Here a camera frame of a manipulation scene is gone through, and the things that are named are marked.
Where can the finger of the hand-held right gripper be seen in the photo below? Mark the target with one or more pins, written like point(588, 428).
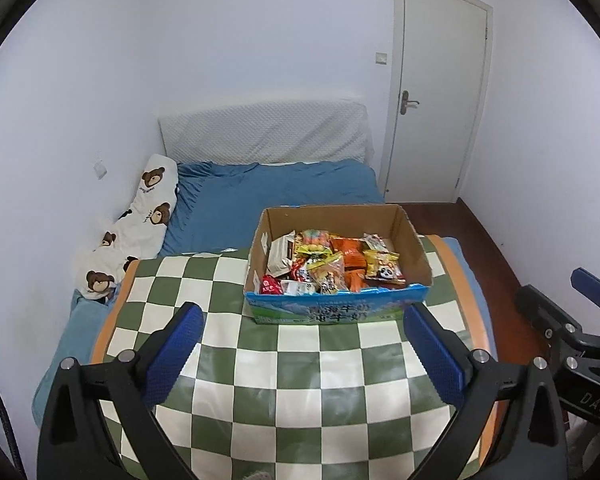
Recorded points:
point(595, 290)
point(545, 317)

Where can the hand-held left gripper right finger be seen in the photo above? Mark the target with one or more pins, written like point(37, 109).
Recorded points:
point(435, 355)

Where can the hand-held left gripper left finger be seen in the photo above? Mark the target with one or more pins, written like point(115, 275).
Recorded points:
point(172, 360)

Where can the yellow red snack packet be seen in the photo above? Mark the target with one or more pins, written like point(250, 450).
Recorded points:
point(385, 267)

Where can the cardboard box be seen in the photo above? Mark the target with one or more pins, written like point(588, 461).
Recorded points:
point(330, 310)

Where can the small red snack packet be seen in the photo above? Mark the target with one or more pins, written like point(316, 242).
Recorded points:
point(271, 285)

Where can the small white face packet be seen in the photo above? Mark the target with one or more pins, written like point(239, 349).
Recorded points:
point(377, 241)

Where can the yellow clear snack packet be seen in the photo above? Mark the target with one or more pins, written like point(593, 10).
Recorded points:
point(330, 275)

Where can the dark red snack packet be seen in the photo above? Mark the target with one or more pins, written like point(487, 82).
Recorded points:
point(300, 270)

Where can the colourful candy bag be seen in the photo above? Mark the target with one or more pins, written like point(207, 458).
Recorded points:
point(314, 241)

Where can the green white checkered mat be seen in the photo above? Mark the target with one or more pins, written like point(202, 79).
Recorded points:
point(290, 385)

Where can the orange snack packet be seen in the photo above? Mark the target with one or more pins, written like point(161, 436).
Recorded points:
point(352, 260)

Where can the white bear print pillow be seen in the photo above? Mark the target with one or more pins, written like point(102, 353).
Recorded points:
point(140, 225)

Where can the white snack packet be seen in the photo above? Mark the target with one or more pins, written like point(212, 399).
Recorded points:
point(280, 252)

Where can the blue bed sheet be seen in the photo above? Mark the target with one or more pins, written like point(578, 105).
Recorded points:
point(280, 185)

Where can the white padded headboard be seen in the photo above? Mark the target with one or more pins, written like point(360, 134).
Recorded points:
point(265, 132)

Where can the white door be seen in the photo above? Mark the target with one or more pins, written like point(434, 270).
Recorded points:
point(435, 90)

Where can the white wall socket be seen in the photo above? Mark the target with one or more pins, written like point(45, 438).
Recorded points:
point(100, 170)

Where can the white light switch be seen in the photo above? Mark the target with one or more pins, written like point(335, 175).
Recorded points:
point(380, 58)

